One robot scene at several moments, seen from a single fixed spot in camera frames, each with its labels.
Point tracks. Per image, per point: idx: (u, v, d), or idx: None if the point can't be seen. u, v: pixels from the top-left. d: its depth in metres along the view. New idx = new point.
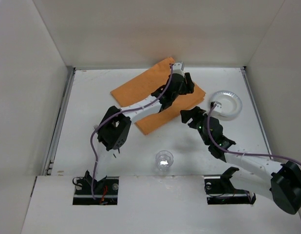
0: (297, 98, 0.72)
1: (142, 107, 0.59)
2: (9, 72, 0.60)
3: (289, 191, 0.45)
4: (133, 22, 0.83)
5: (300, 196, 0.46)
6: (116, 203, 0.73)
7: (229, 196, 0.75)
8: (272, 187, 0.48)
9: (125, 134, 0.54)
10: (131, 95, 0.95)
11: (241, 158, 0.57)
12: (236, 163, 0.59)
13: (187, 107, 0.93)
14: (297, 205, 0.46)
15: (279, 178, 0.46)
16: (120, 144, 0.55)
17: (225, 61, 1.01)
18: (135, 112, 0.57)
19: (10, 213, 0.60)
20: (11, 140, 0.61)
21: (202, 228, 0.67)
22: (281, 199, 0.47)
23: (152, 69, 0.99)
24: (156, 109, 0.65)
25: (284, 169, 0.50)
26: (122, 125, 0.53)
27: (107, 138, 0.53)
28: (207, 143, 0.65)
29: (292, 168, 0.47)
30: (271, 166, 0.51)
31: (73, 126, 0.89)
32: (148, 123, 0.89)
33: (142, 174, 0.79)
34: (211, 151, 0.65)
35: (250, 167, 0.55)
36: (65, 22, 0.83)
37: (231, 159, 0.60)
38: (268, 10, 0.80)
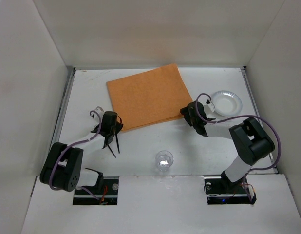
0: (296, 98, 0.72)
1: (88, 139, 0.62)
2: (9, 73, 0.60)
3: (247, 140, 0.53)
4: (132, 22, 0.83)
5: (258, 146, 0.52)
6: (116, 203, 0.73)
7: (230, 196, 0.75)
8: (233, 139, 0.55)
9: (79, 166, 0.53)
10: (123, 90, 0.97)
11: (215, 125, 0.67)
12: (214, 132, 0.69)
13: (172, 116, 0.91)
14: (255, 154, 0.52)
15: (237, 128, 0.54)
16: (74, 181, 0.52)
17: (224, 61, 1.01)
18: (83, 144, 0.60)
19: (10, 212, 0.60)
20: (11, 140, 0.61)
21: (202, 228, 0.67)
22: (241, 150, 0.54)
23: (153, 72, 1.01)
24: (101, 144, 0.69)
25: (246, 125, 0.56)
26: (73, 157, 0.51)
27: (59, 181, 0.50)
28: (194, 121, 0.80)
29: (252, 123, 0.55)
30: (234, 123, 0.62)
31: (73, 126, 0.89)
32: (126, 120, 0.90)
33: (142, 174, 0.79)
34: (197, 128, 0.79)
35: (221, 131, 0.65)
36: (65, 22, 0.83)
37: (208, 128, 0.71)
38: (267, 10, 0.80)
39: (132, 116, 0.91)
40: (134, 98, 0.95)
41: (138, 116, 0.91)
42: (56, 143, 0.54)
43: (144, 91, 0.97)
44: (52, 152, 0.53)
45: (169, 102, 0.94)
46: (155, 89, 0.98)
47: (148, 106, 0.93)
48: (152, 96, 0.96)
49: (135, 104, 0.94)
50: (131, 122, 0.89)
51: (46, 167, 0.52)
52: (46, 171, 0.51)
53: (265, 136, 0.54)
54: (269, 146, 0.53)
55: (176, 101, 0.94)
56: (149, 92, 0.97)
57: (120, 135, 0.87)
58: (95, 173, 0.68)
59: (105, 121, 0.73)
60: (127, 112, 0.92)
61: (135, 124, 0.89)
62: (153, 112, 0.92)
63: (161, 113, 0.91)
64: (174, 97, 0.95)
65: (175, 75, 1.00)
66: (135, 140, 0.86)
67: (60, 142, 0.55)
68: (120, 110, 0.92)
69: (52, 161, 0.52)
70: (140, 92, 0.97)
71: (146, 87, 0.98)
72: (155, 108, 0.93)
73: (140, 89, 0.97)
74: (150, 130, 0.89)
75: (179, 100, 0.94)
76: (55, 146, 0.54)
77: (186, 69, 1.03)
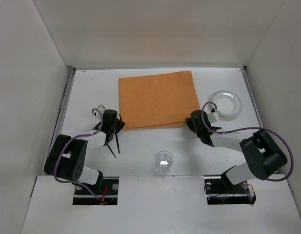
0: (296, 98, 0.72)
1: (92, 133, 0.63)
2: (9, 73, 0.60)
3: (258, 155, 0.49)
4: (132, 22, 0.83)
5: (271, 161, 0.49)
6: (116, 203, 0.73)
7: (230, 196, 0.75)
8: (243, 154, 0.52)
9: (83, 158, 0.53)
10: (134, 90, 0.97)
11: (221, 136, 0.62)
12: (221, 143, 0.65)
13: (176, 122, 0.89)
14: (268, 169, 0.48)
15: (248, 143, 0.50)
16: (78, 173, 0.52)
17: (224, 61, 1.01)
18: (85, 138, 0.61)
19: (9, 212, 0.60)
20: (11, 140, 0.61)
21: (202, 228, 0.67)
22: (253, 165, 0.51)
23: (167, 76, 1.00)
24: (102, 141, 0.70)
25: (257, 137, 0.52)
26: (78, 147, 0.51)
27: (64, 169, 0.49)
28: (197, 130, 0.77)
29: (263, 135, 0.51)
30: (244, 135, 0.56)
31: (74, 126, 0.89)
32: (130, 119, 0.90)
33: (142, 174, 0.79)
34: (201, 138, 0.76)
35: (230, 143, 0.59)
36: (65, 22, 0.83)
37: (216, 139, 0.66)
38: (267, 11, 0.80)
39: (137, 116, 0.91)
40: (141, 99, 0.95)
41: (142, 116, 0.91)
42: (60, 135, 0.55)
43: (154, 93, 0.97)
44: (56, 143, 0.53)
45: (176, 109, 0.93)
46: (165, 93, 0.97)
47: (155, 109, 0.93)
48: (161, 99, 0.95)
49: (141, 105, 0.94)
50: (134, 121, 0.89)
51: (50, 157, 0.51)
52: (51, 160, 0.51)
53: (278, 150, 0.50)
54: (282, 160, 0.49)
55: (183, 107, 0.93)
56: (159, 95, 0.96)
57: (120, 136, 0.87)
58: (95, 172, 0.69)
59: (106, 118, 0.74)
60: (132, 112, 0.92)
61: (139, 124, 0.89)
62: (158, 115, 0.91)
63: (165, 117, 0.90)
64: (181, 105, 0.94)
65: (188, 82, 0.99)
66: (137, 138, 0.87)
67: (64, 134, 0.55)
68: (125, 109, 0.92)
69: (57, 151, 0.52)
70: (149, 93, 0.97)
71: (157, 90, 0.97)
72: (160, 112, 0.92)
73: (150, 91, 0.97)
74: (150, 129, 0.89)
75: (186, 108, 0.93)
76: (59, 137, 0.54)
77: (186, 69, 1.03)
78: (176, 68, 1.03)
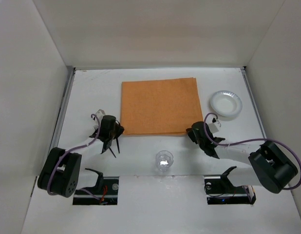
0: (296, 98, 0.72)
1: (87, 144, 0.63)
2: (9, 72, 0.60)
3: (269, 167, 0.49)
4: (132, 22, 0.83)
5: (282, 173, 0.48)
6: (116, 203, 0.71)
7: (230, 196, 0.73)
8: (253, 168, 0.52)
9: (77, 172, 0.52)
10: (135, 95, 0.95)
11: (227, 148, 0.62)
12: (227, 155, 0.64)
13: (176, 131, 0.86)
14: (280, 181, 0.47)
15: (257, 155, 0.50)
16: (72, 187, 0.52)
17: (224, 61, 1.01)
18: (81, 149, 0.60)
19: (9, 212, 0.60)
20: (11, 140, 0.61)
21: (202, 228, 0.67)
22: (264, 178, 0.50)
23: (171, 82, 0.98)
24: (99, 149, 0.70)
25: (264, 149, 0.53)
26: (71, 162, 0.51)
27: (58, 185, 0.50)
28: (200, 143, 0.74)
29: (271, 146, 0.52)
30: (251, 148, 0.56)
31: (73, 126, 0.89)
32: (130, 125, 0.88)
33: (142, 174, 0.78)
34: (205, 150, 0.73)
35: (237, 155, 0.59)
36: (65, 22, 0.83)
37: (220, 151, 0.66)
38: (267, 11, 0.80)
39: (138, 122, 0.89)
40: (143, 105, 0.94)
41: (142, 123, 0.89)
42: (54, 148, 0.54)
43: (157, 99, 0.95)
44: (49, 157, 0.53)
45: (178, 117, 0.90)
46: (168, 99, 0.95)
47: (156, 116, 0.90)
48: (164, 106, 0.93)
49: (143, 111, 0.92)
50: (134, 127, 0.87)
51: (44, 172, 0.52)
52: (45, 176, 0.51)
53: (288, 162, 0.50)
54: (292, 171, 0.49)
55: (185, 115, 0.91)
56: (161, 101, 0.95)
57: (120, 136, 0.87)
58: (94, 174, 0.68)
59: (104, 125, 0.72)
60: (133, 118, 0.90)
61: (139, 130, 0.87)
62: (159, 123, 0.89)
63: (166, 126, 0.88)
64: (184, 113, 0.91)
65: (192, 89, 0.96)
66: (136, 142, 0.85)
67: (58, 147, 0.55)
68: (126, 114, 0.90)
69: (50, 166, 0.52)
70: (152, 99, 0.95)
71: (159, 96, 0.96)
72: (162, 120, 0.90)
73: (153, 96, 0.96)
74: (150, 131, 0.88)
75: (189, 117, 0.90)
76: (54, 150, 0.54)
77: (186, 69, 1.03)
78: (176, 68, 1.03)
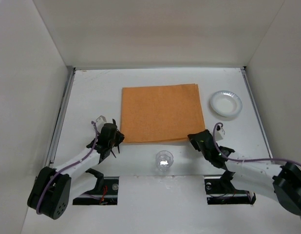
0: (296, 99, 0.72)
1: (81, 161, 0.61)
2: (9, 72, 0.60)
3: (292, 193, 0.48)
4: (132, 22, 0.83)
5: None
6: (116, 203, 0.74)
7: (230, 196, 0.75)
8: (275, 191, 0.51)
9: (66, 194, 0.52)
10: (136, 101, 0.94)
11: (242, 165, 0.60)
12: (240, 171, 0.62)
13: (178, 138, 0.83)
14: None
15: (281, 182, 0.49)
16: (62, 207, 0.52)
17: (225, 61, 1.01)
18: (73, 167, 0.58)
19: (9, 212, 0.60)
20: (11, 140, 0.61)
21: (203, 228, 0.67)
22: (286, 202, 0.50)
23: (172, 88, 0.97)
24: (95, 162, 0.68)
25: (284, 170, 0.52)
26: (60, 184, 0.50)
27: (46, 207, 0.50)
28: (206, 154, 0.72)
29: (292, 169, 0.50)
30: (271, 169, 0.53)
31: (73, 126, 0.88)
32: (130, 132, 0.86)
33: (142, 175, 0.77)
34: (214, 163, 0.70)
35: (253, 175, 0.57)
36: (65, 22, 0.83)
37: (232, 167, 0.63)
38: (267, 10, 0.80)
39: (138, 129, 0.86)
40: (144, 111, 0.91)
41: (142, 130, 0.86)
42: (45, 168, 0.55)
43: (157, 106, 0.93)
44: (40, 178, 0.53)
45: (179, 124, 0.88)
46: (169, 106, 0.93)
47: (157, 123, 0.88)
48: (165, 112, 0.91)
49: (143, 117, 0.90)
50: (134, 135, 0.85)
51: (33, 193, 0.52)
52: (34, 197, 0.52)
53: None
54: None
55: (186, 122, 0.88)
56: (162, 108, 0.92)
57: None
58: (93, 178, 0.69)
59: (103, 134, 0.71)
60: (132, 125, 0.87)
61: (139, 138, 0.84)
62: (159, 130, 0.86)
63: (167, 132, 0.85)
64: (185, 120, 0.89)
65: (194, 96, 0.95)
66: (136, 146, 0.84)
67: (49, 167, 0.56)
68: (126, 121, 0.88)
69: (40, 188, 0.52)
70: (153, 106, 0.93)
71: (160, 103, 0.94)
72: (163, 126, 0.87)
73: (154, 103, 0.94)
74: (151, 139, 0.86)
75: (190, 124, 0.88)
76: (45, 171, 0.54)
77: (186, 69, 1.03)
78: (176, 68, 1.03)
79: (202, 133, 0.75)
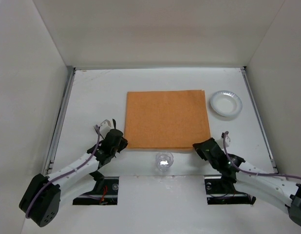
0: (297, 99, 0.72)
1: (76, 169, 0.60)
2: (9, 72, 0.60)
3: None
4: (132, 22, 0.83)
5: None
6: (116, 204, 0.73)
7: (230, 196, 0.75)
8: (291, 208, 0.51)
9: (55, 204, 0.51)
10: (141, 106, 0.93)
11: (256, 178, 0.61)
12: (251, 183, 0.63)
13: (183, 146, 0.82)
14: None
15: (299, 201, 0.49)
16: (50, 216, 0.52)
17: (225, 61, 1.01)
18: (66, 177, 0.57)
19: (9, 212, 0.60)
20: (11, 140, 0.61)
21: (203, 228, 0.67)
22: (299, 220, 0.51)
23: (178, 94, 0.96)
24: (94, 167, 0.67)
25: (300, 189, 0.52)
26: (49, 194, 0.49)
27: (33, 215, 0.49)
28: (214, 164, 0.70)
29: None
30: (286, 187, 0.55)
31: (73, 126, 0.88)
32: (134, 137, 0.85)
33: (142, 175, 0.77)
34: (222, 172, 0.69)
35: (265, 188, 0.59)
36: (65, 22, 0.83)
37: (243, 178, 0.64)
38: (267, 11, 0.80)
39: (141, 135, 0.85)
40: (149, 116, 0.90)
41: (147, 136, 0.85)
42: (38, 176, 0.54)
43: (162, 112, 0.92)
44: (32, 184, 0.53)
45: (185, 130, 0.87)
46: (174, 112, 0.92)
47: (161, 129, 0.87)
48: (170, 119, 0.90)
49: (148, 123, 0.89)
50: (138, 140, 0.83)
51: (25, 198, 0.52)
52: (25, 202, 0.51)
53: None
54: None
55: (192, 128, 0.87)
56: (167, 114, 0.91)
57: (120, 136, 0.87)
58: (92, 181, 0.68)
59: (107, 139, 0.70)
60: (136, 129, 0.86)
61: (142, 143, 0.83)
62: (164, 136, 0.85)
63: (172, 140, 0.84)
64: (191, 126, 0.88)
65: (200, 102, 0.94)
66: (140, 149, 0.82)
67: (42, 175, 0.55)
68: (130, 126, 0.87)
69: (30, 194, 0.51)
70: (159, 112, 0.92)
71: (166, 108, 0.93)
72: (168, 133, 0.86)
73: (159, 108, 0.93)
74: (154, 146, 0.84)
75: (195, 130, 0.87)
76: (37, 178, 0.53)
77: (186, 69, 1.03)
78: (176, 68, 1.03)
79: (208, 142, 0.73)
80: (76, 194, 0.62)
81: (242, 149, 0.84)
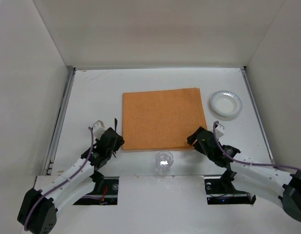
0: (296, 99, 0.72)
1: (69, 179, 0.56)
2: (9, 72, 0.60)
3: None
4: (132, 22, 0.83)
5: None
6: (116, 203, 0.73)
7: (230, 196, 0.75)
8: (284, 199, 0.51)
9: (52, 216, 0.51)
10: (138, 107, 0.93)
11: (249, 168, 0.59)
12: (244, 172, 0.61)
13: (181, 146, 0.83)
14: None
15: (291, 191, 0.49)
16: (49, 227, 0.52)
17: (225, 61, 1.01)
18: (60, 188, 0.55)
19: (9, 212, 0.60)
20: (11, 140, 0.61)
21: (202, 228, 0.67)
22: (290, 208, 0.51)
23: (173, 93, 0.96)
24: (91, 171, 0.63)
25: (293, 179, 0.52)
26: (44, 209, 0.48)
27: (32, 228, 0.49)
28: (209, 154, 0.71)
29: None
30: (280, 177, 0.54)
31: (73, 126, 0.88)
32: (133, 138, 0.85)
33: (142, 174, 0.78)
34: (216, 162, 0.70)
35: (259, 178, 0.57)
36: (65, 22, 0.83)
37: (236, 168, 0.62)
38: (267, 11, 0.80)
39: (140, 135, 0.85)
40: (146, 116, 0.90)
41: (146, 137, 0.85)
42: (30, 190, 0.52)
43: (159, 112, 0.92)
44: (26, 198, 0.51)
45: (183, 129, 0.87)
46: (171, 112, 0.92)
47: (159, 129, 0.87)
48: (167, 118, 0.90)
49: (146, 123, 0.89)
50: (137, 142, 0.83)
51: (21, 213, 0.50)
52: (21, 217, 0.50)
53: None
54: None
55: (189, 128, 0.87)
56: (165, 113, 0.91)
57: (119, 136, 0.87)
58: (91, 182, 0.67)
59: (103, 142, 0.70)
60: (135, 131, 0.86)
61: (142, 145, 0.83)
62: (162, 137, 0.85)
63: (170, 140, 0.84)
64: (188, 125, 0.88)
65: (197, 100, 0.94)
66: (139, 150, 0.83)
67: (35, 189, 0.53)
68: (128, 127, 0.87)
69: (26, 209, 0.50)
70: (155, 112, 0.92)
71: (162, 108, 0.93)
72: (165, 133, 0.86)
73: (156, 108, 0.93)
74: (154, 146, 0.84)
75: (194, 129, 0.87)
76: (29, 193, 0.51)
77: (186, 69, 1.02)
78: (176, 68, 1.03)
79: (206, 132, 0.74)
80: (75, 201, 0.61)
81: (241, 149, 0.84)
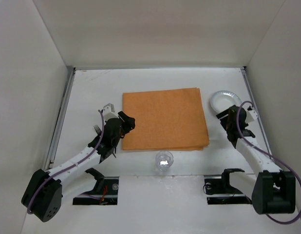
0: (296, 98, 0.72)
1: (76, 164, 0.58)
2: (9, 72, 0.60)
3: (269, 193, 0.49)
4: (132, 22, 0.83)
5: (276, 204, 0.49)
6: (116, 204, 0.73)
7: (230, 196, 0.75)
8: (256, 182, 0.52)
9: (58, 199, 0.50)
10: (138, 107, 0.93)
11: (249, 148, 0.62)
12: (243, 151, 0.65)
13: (181, 146, 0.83)
14: (267, 207, 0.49)
15: (268, 176, 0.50)
16: (53, 211, 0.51)
17: (225, 61, 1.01)
18: (67, 172, 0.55)
19: (9, 212, 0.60)
20: (10, 140, 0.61)
21: (203, 228, 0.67)
22: (256, 196, 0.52)
23: (174, 93, 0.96)
24: (96, 160, 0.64)
25: (280, 177, 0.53)
26: (51, 189, 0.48)
27: (37, 210, 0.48)
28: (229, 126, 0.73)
29: (288, 177, 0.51)
30: (270, 165, 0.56)
31: (74, 126, 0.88)
32: (133, 138, 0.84)
33: (142, 174, 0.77)
34: (229, 134, 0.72)
35: (252, 159, 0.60)
36: (65, 23, 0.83)
37: (241, 146, 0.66)
38: (267, 11, 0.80)
39: (140, 135, 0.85)
40: (146, 116, 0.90)
41: (145, 137, 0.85)
42: (38, 171, 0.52)
43: (159, 112, 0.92)
44: (32, 180, 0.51)
45: (183, 129, 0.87)
46: (171, 112, 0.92)
47: (159, 129, 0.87)
48: (167, 118, 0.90)
49: (146, 123, 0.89)
50: (137, 142, 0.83)
51: (27, 194, 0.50)
52: (26, 198, 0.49)
53: (291, 200, 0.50)
54: (285, 208, 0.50)
55: (189, 128, 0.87)
56: (165, 113, 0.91)
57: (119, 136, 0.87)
58: (92, 180, 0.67)
59: (106, 131, 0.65)
60: (135, 131, 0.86)
61: (141, 145, 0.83)
62: (162, 137, 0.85)
63: (170, 140, 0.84)
64: (188, 125, 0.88)
65: (197, 100, 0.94)
66: (139, 150, 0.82)
67: (43, 171, 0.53)
68: None
69: (31, 190, 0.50)
70: (155, 111, 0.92)
71: (162, 108, 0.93)
72: (166, 133, 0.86)
73: (156, 108, 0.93)
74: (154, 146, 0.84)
75: (194, 129, 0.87)
76: (38, 174, 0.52)
77: (186, 69, 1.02)
78: (176, 68, 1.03)
79: (237, 107, 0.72)
80: (77, 192, 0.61)
81: None
